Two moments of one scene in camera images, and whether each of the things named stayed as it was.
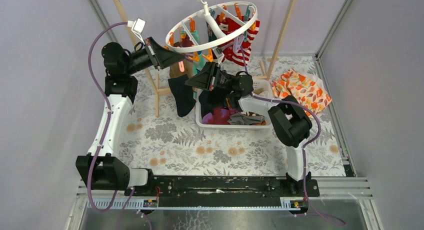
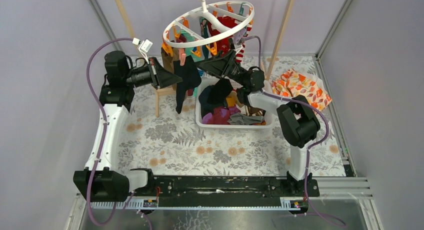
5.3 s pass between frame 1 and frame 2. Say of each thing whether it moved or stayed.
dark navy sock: moved
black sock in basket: stayed
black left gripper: moved
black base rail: stayed
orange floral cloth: stayed
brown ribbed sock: moved
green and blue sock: moved
